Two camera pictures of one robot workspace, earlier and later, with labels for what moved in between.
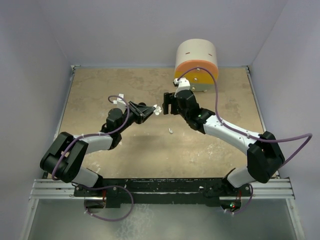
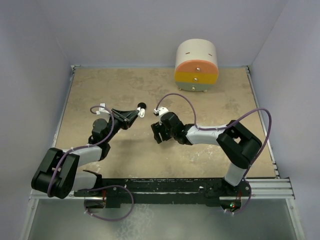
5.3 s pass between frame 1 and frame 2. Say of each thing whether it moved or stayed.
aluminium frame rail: stayed
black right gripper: moved
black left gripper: moved
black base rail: stayed
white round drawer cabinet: stayed
